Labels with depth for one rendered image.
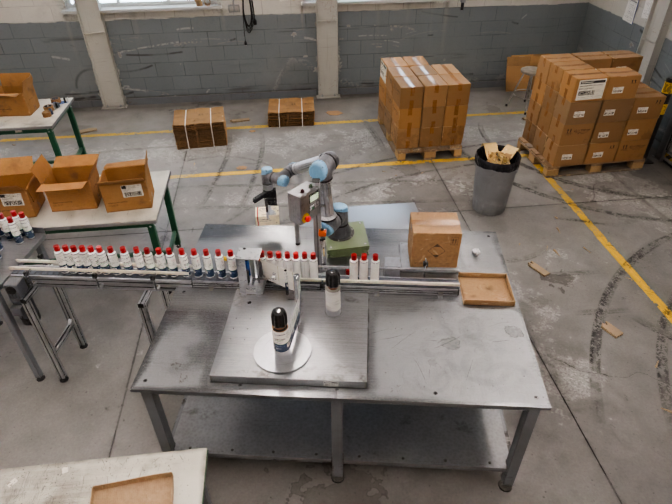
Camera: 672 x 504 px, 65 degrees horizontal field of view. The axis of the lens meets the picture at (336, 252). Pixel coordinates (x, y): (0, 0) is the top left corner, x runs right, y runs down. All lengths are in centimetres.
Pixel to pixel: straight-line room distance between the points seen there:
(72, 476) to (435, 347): 186
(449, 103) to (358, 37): 237
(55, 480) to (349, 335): 153
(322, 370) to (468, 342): 84
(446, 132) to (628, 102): 193
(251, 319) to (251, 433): 72
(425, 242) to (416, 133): 328
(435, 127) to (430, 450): 417
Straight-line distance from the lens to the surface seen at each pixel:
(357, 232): 361
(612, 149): 679
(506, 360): 300
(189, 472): 262
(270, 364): 279
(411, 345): 296
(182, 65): 842
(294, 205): 298
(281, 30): 819
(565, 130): 633
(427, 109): 638
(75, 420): 405
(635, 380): 437
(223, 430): 341
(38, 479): 284
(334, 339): 290
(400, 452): 328
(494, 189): 547
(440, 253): 339
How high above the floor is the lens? 299
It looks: 37 degrees down
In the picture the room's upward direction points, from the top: 1 degrees counter-clockwise
